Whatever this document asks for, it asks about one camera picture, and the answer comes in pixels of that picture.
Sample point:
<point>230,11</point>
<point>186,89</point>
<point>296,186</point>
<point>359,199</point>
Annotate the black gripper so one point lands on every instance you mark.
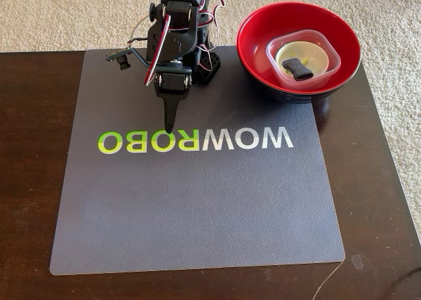
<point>173,81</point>

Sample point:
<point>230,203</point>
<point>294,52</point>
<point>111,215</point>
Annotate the small white ceramic bowl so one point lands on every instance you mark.
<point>317,55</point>

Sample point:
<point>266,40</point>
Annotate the clear square plastic container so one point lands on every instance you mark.
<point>335,63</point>

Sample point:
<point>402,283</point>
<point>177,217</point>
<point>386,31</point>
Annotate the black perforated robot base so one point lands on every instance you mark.
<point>210,64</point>

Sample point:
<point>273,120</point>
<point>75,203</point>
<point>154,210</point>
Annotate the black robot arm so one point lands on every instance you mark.
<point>177,37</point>

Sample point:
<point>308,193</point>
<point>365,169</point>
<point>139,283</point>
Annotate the red and black bowl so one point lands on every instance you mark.
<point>253,37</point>

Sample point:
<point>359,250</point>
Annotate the grey WOWROBO mat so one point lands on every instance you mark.
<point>197,198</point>

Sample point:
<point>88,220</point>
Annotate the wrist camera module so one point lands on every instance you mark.
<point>120,57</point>

